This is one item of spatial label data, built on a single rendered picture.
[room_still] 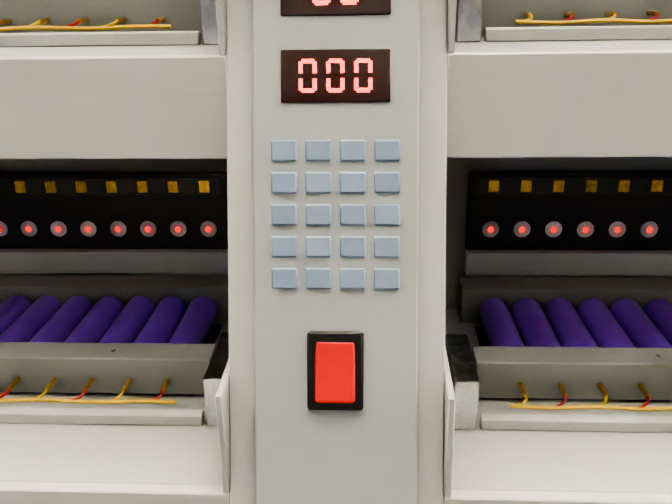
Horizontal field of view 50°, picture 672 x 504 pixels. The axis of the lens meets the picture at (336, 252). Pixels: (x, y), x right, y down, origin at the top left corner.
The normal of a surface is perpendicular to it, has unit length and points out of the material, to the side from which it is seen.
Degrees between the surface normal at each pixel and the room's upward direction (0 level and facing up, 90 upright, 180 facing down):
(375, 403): 90
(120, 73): 108
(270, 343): 90
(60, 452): 18
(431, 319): 90
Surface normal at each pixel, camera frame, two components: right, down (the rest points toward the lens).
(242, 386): -0.05, 0.06
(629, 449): -0.01, -0.93
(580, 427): -0.04, 0.36
